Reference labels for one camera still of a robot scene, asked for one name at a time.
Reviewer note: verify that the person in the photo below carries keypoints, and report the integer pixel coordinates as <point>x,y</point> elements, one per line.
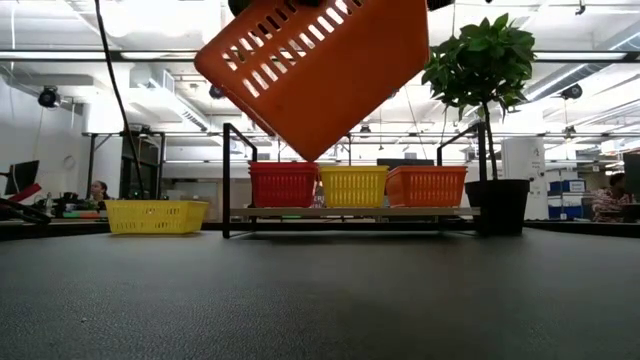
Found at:
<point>99,191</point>
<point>612,197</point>

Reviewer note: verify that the blue storage bins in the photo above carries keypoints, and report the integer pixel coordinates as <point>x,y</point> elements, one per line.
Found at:
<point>565,187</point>

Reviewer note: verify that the white cylindrical unit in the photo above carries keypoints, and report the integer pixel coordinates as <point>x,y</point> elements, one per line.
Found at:
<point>522,170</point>

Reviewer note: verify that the black computer monitor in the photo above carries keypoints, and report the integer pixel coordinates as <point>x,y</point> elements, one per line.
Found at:
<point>22,176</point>

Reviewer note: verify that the black plant pot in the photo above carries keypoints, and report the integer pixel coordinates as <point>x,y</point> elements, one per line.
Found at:
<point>497,207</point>

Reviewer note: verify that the black metal rack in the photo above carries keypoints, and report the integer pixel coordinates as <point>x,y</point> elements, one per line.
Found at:
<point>152,170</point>

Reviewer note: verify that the wooden shelf with black frame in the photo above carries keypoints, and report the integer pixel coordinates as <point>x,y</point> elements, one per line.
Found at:
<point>350,212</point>

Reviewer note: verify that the green leafy plant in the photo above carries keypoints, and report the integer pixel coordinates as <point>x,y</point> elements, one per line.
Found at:
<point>480,60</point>

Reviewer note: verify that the black table mat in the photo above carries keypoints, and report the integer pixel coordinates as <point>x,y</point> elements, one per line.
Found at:
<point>320,310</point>

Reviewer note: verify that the yellow plastic basket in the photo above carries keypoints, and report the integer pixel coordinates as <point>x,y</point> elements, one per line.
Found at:
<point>353,168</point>
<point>155,217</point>
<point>353,192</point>

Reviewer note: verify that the black ceiling spotlight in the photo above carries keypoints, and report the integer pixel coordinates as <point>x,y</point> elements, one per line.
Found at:
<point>571,91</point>
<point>48,97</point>
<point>216,92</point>

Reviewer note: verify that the red plastic basket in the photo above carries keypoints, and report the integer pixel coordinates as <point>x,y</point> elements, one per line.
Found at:
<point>282,192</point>
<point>282,164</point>
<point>282,169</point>

